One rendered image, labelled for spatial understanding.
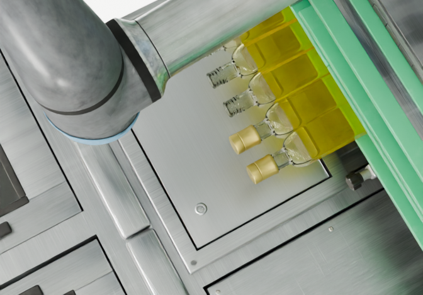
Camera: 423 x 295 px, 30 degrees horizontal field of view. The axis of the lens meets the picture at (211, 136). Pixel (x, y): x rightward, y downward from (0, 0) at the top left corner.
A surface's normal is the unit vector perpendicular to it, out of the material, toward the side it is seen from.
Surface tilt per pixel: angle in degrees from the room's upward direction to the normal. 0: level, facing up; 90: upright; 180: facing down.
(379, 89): 90
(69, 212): 90
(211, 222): 90
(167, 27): 88
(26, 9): 79
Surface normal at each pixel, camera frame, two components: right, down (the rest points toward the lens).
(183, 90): 0.04, -0.25
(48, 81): -0.11, 0.60
